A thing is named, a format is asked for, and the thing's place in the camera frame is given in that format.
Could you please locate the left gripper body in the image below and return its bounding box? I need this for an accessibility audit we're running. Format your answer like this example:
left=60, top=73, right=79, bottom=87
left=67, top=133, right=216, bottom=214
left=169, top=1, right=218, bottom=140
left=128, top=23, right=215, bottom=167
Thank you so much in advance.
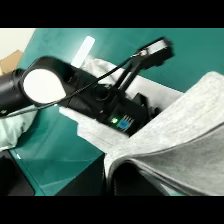
left=66, top=77, right=162, bottom=138

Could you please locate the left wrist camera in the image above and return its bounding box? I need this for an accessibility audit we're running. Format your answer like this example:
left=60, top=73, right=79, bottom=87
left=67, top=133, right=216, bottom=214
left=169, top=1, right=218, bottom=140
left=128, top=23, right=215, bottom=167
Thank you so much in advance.
left=114, top=36, right=175, bottom=96

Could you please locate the pale green garment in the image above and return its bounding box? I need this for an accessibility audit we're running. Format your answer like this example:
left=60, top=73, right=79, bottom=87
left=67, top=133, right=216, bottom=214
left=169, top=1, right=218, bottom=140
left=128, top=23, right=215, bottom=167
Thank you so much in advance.
left=0, top=109, right=38, bottom=152

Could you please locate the grey shirt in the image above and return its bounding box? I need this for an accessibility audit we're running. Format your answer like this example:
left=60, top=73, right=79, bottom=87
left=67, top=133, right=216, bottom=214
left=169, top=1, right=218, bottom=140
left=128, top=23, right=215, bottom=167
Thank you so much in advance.
left=59, top=54, right=224, bottom=197

